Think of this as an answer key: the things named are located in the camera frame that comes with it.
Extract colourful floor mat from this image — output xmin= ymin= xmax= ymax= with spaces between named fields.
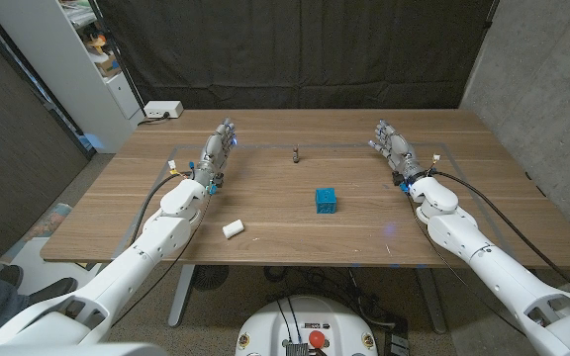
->
xmin=27 ymin=202 xmax=73 ymax=243

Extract black floor cables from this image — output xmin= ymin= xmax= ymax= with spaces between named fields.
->
xmin=263 ymin=266 xmax=396 ymax=328

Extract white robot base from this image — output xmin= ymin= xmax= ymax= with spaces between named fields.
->
xmin=234 ymin=295 xmax=379 ymax=356

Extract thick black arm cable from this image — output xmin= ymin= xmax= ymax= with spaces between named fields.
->
xmin=129 ymin=170 xmax=196 ymax=247
xmin=430 ymin=169 xmax=570 ymax=301

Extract grey table leg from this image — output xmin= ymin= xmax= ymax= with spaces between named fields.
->
xmin=167 ymin=264 xmax=197 ymax=328
xmin=416 ymin=268 xmax=448 ymax=335

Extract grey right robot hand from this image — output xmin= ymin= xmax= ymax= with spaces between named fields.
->
xmin=367 ymin=119 xmax=428 ymax=187

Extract black round fan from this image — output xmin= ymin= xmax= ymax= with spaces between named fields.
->
xmin=191 ymin=265 xmax=231 ymax=292

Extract cardboard box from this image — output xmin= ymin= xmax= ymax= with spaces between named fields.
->
xmin=94 ymin=52 xmax=122 ymax=78

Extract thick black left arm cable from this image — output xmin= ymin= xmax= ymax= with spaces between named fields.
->
xmin=129 ymin=170 xmax=196 ymax=247

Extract black backdrop curtain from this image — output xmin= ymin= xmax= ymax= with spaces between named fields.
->
xmin=94 ymin=0 xmax=499 ymax=111

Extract black backdrop stand pole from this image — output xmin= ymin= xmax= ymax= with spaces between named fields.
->
xmin=86 ymin=0 xmax=147 ymax=118

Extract white floor panel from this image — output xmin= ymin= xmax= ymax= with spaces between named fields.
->
xmin=0 ymin=236 xmax=102 ymax=296

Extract orange toy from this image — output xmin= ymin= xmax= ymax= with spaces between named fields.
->
xmin=85 ymin=33 xmax=108 ymax=55

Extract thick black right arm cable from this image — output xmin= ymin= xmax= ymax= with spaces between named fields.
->
xmin=430 ymin=169 xmax=570 ymax=301

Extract white cylinder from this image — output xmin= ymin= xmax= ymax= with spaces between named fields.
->
xmin=222 ymin=219 xmax=245 ymax=240

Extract white power strip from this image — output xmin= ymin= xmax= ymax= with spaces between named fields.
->
xmin=142 ymin=100 xmax=185 ymax=120

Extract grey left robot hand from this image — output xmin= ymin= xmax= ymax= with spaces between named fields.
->
xmin=193 ymin=117 xmax=238 ymax=189

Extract blue block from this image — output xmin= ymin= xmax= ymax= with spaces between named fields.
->
xmin=314 ymin=187 xmax=338 ymax=215

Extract white shelf cabinet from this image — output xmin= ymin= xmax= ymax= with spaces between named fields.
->
xmin=0 ymin=0 xmax=145 ymax=154

